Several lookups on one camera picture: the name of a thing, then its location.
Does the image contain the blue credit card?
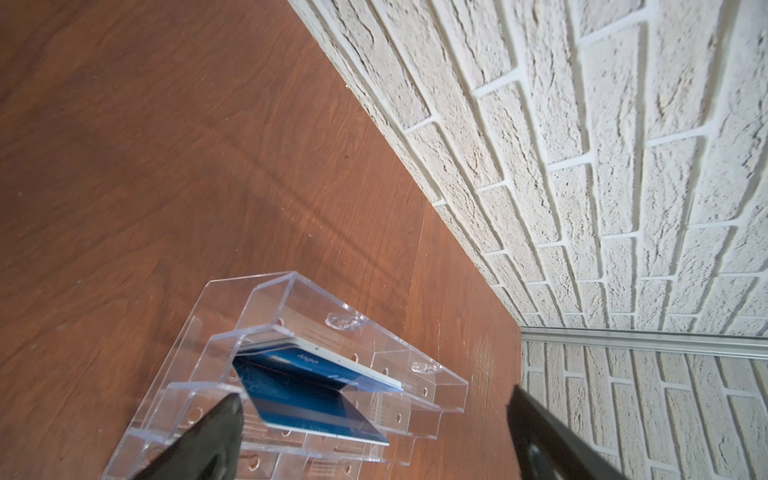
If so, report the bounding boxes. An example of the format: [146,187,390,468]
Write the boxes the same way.
[235,337,403,392]
[232,357,389,446]

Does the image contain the right corner aluminium post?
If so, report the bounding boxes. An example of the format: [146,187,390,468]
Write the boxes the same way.
[521,327,767,360]

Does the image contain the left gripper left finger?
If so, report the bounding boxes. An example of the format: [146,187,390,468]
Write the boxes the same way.
[133,393,244,480]

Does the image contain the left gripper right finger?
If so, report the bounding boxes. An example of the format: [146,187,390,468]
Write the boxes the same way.
[507,385,624,479]

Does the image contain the clear plastic organizer box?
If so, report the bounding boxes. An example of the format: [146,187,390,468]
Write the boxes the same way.
[103,272,469,479]

